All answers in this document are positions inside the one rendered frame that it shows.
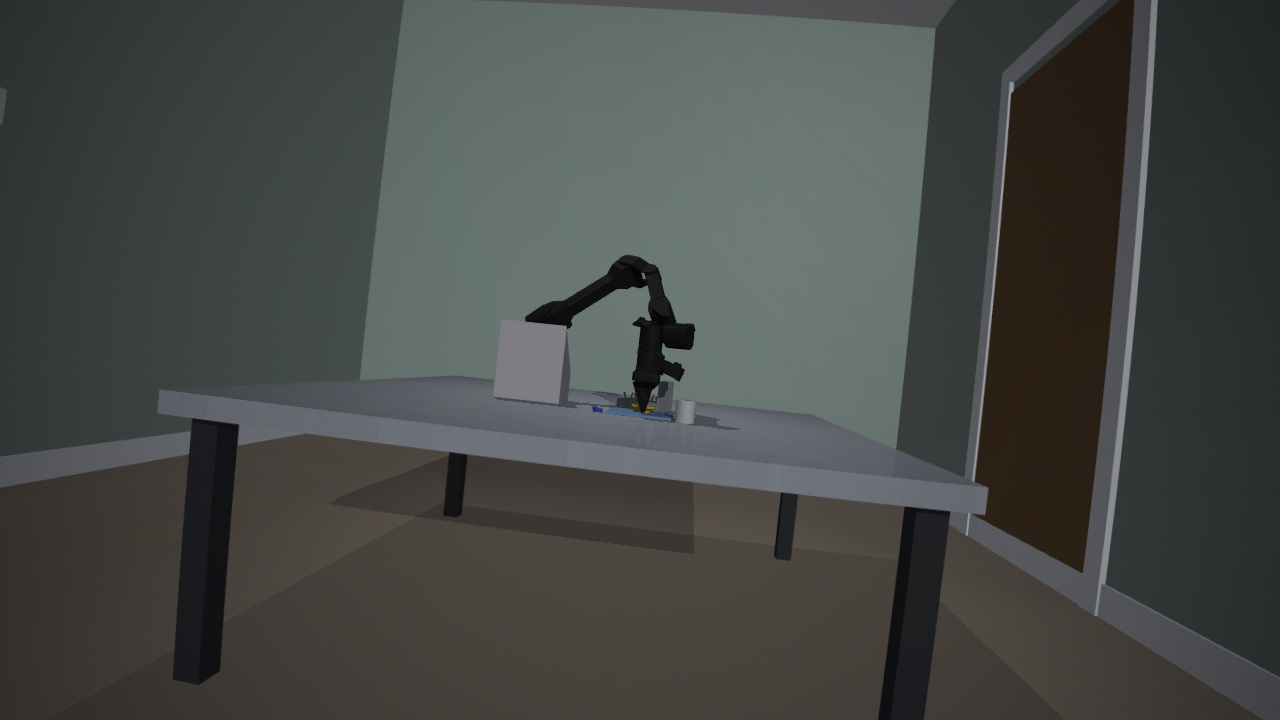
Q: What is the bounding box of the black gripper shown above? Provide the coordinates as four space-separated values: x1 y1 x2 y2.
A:
632 345 662 413

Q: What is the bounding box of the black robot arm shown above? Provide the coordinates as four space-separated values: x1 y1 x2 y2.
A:
525 255 695 380

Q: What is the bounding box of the grey cylinder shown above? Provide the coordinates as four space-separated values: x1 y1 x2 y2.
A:
675 398 696 424

